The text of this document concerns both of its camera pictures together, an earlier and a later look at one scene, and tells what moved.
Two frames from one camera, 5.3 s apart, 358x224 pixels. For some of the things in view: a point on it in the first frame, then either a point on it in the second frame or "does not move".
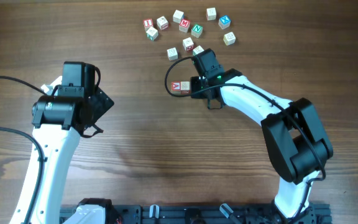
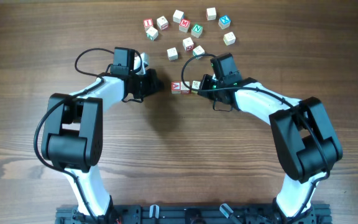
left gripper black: (102, 103) → (156, 85)
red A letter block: (176, 87) does not move
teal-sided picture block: (152, 33) does not move
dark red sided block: (185, 88) does not move
